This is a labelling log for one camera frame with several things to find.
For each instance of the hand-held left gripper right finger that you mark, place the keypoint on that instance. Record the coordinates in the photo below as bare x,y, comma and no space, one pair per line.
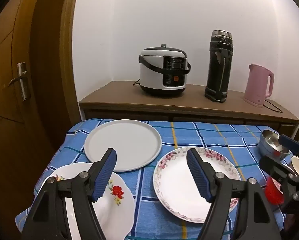
198,175

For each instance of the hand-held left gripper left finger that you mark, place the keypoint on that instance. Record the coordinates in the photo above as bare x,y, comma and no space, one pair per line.
105,172

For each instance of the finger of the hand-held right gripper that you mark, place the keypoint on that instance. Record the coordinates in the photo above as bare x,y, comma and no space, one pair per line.
277,166
289,142

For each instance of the stainless steel bowl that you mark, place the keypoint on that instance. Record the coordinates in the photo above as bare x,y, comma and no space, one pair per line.
268,140

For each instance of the white plate with pink floral rim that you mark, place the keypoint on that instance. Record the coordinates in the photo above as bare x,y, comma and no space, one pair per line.
174,180

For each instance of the red and white bowl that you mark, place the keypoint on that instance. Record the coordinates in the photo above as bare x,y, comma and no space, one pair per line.
273,192

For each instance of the plain white round plate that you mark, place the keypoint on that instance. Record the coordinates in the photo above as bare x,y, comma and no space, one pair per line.
124,140

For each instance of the white plate with red flowers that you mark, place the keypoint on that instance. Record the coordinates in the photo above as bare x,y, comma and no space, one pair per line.
119,210

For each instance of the blue plaid tablecloth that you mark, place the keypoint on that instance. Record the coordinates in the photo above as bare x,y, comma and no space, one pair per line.
202,135

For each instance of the pink electric kettle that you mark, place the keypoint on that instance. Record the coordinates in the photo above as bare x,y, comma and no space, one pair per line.
257,85

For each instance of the brown wooden cabinet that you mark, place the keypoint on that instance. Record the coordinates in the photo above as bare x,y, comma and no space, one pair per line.
127,92

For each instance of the black thermos flask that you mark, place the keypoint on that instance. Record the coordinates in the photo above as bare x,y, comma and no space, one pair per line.
218,75

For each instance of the white and black rice cooker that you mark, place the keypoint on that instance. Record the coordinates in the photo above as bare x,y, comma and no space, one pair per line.
152,72

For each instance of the wooden door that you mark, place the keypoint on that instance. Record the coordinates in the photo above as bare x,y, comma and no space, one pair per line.
4,105

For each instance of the wooden door frame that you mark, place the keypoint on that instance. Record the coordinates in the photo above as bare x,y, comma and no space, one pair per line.
67,55

